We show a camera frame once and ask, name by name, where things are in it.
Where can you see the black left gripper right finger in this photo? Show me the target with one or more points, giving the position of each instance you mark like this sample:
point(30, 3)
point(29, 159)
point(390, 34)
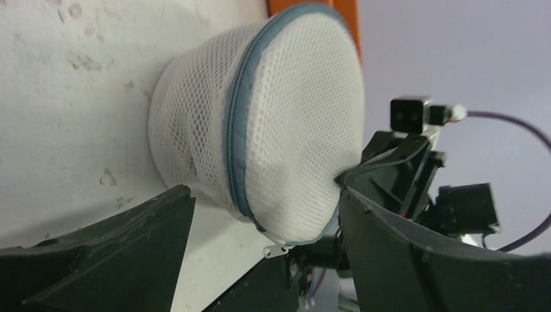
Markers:
point(398, 265)

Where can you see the white mesh cylindrical laundry bag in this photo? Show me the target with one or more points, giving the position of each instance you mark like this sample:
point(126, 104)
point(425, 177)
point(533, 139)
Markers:
point(260, 119)

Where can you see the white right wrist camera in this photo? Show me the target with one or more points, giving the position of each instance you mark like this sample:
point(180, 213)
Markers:
point(415, 114)

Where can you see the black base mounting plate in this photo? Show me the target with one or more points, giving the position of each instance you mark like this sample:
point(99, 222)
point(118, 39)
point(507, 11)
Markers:
point(272, 285)

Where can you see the orange plastic bin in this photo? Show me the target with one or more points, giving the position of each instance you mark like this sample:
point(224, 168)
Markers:
point(347, 9)

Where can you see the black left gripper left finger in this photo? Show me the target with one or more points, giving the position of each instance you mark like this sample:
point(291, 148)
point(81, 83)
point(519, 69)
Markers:
point(128, 262)

